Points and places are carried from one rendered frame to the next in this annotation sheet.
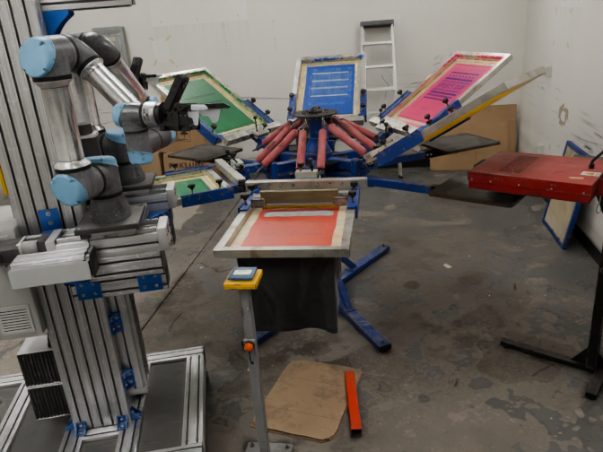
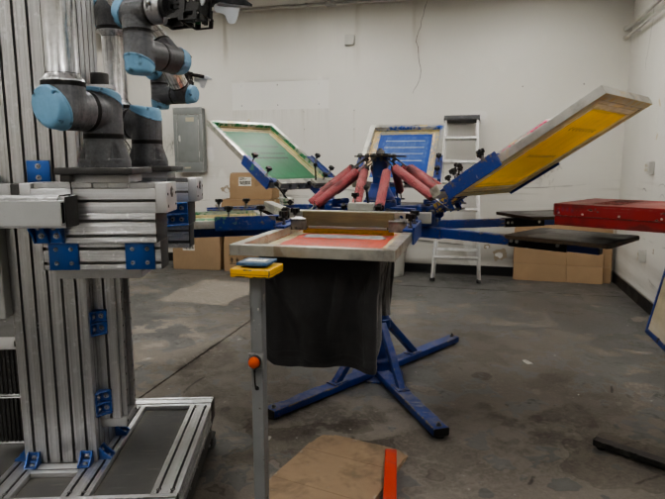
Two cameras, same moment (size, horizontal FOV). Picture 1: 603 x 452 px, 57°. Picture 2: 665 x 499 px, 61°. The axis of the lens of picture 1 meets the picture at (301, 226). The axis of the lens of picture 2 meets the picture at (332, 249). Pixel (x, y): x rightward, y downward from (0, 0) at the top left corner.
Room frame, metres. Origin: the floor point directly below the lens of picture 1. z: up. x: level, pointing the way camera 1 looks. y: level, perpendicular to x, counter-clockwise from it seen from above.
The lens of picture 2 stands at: (0.24, -0.12, 1.28)
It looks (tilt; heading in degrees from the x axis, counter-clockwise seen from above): 9 degrees down; 4
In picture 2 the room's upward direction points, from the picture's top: straight up
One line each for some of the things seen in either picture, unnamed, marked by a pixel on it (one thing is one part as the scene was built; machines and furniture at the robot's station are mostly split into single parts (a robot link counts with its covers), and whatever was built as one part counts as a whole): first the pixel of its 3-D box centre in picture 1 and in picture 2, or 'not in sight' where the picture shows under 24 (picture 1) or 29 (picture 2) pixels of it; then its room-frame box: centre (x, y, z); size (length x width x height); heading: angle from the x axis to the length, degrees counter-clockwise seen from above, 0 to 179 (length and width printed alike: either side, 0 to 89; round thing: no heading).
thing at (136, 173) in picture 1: (126, 169); (147, 152); (2.43, 0.77, 1.31); 0.15 x 0.15 x 0.10
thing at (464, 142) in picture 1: (406, 156); (482, 221); (3.79, -0.77, 0.91); 1.34 x 0.40 x 0.08; 110
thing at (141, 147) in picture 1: (142, 144); (143, 52); (1.74, 0.49, 1.56); 0.11 x 0.08 x 0.11; 162
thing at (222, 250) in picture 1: (293, 220); (336, 238); (2.51, 0.03, 0.97); 0.79 x 0.58 x 0.04; 170
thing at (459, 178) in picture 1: (409, 185); (483, 235); (3.12, -0.66, 0.91); 1.34 x 0.40 x 0.08; 50
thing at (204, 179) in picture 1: (180, 174); (221, 203); (3.24, 0.71, 1.05); 1.08 x 0.61 x 0.23; 110
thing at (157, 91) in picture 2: not in sight; (163, 96); (2.72, 0.80, 1.56); 0.11 x 0.08 x 0.11; 73
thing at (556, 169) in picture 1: (543, 175); (649, 215); (2.65, -1.24, 1.06); 0.61 x 0.46 x 0.12; 50
